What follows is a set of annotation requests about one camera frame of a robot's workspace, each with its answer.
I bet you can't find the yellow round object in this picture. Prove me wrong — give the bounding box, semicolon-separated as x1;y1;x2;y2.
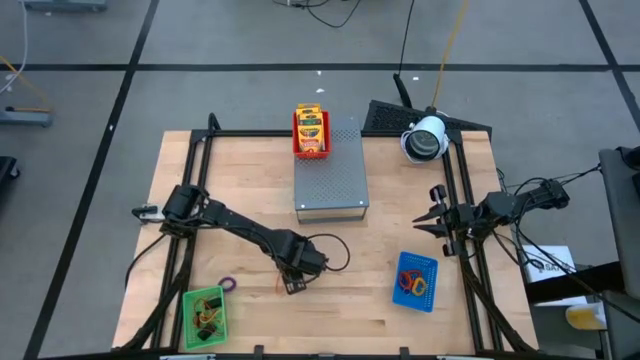
565;303;607;330

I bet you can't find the black floor object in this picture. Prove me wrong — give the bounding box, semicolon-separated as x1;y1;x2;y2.
0;155;21;201

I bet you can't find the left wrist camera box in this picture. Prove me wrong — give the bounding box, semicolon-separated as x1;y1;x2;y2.
298;244;329;275

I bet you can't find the grey flat floor object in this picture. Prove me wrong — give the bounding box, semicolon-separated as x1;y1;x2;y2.
19;0;109;12

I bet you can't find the grey side desk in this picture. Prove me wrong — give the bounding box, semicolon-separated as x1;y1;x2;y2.
598;147;640;360

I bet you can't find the black floor cable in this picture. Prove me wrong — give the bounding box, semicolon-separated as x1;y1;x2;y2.
272;0;364;29

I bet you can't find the grey floor box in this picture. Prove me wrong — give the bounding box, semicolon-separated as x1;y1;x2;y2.
0;107;54;128

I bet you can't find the yellow hanging cable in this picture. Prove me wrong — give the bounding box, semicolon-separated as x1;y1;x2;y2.
430;0;470;109

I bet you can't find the black hanging cable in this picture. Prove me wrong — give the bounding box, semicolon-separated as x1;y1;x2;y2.
393;0;416;109

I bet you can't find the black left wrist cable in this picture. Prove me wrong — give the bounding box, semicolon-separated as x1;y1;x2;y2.
299;232;351;286

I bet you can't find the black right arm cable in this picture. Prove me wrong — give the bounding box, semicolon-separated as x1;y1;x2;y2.
497;167;640;326

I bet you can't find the black aluminium table frame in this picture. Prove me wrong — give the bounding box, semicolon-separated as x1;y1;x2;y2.
114;112;539;354

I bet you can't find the white printed cardboard box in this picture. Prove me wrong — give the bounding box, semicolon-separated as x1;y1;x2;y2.
522;244;579;284

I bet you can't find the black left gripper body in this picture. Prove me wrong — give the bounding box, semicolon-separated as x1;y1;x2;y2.
279;268;308;296

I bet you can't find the black perforated panel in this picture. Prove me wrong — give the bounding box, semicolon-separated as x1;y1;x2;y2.
362;99;494;136

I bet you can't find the grey perforated metal shelf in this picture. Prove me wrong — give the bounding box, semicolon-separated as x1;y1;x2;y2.
292;117;370;225

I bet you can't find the green plastic basket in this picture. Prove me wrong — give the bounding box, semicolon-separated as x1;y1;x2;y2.
181;285;229;351

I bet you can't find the red plastic basket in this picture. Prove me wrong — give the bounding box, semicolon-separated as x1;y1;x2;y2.
291;110;332;160

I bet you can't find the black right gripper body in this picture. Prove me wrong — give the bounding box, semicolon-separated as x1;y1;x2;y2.
429;183;482;258

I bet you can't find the blue plastic basket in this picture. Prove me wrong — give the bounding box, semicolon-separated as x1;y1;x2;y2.
392;251;439;314

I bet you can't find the yellow floor cable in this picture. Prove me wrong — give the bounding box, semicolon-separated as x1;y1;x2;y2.
0;55;54;112

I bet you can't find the black left base cable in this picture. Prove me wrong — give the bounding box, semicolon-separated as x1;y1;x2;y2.
124;232;171;289

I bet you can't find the black side beam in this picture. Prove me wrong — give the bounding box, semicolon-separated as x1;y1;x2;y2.
524;259;626;306

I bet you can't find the white floor cable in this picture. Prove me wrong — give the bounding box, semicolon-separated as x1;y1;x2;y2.
0;0;29;96

